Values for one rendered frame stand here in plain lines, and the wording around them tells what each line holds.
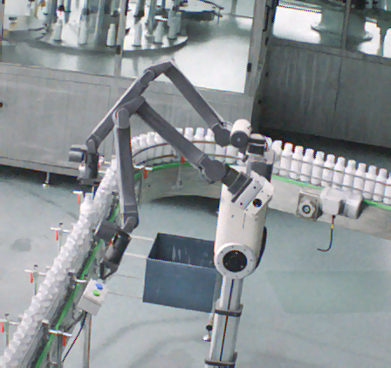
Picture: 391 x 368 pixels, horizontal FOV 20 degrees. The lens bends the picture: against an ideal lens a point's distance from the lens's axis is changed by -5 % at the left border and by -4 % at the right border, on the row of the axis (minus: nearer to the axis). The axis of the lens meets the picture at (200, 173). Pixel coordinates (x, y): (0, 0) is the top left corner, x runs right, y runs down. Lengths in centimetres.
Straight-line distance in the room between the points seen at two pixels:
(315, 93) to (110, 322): 387
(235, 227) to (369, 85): 533
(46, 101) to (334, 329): 270
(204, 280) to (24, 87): 334
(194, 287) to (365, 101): 491
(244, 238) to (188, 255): 88
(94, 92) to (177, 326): 209
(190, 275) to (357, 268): 270
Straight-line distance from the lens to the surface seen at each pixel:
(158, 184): 585
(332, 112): 958
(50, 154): 797
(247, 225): 430
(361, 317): 675
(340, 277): 724
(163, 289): 492
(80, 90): 777
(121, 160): 404
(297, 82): 952
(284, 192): 589
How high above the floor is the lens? 298
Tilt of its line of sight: 20 degrees down
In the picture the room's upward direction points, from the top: 7 degrees clockwise
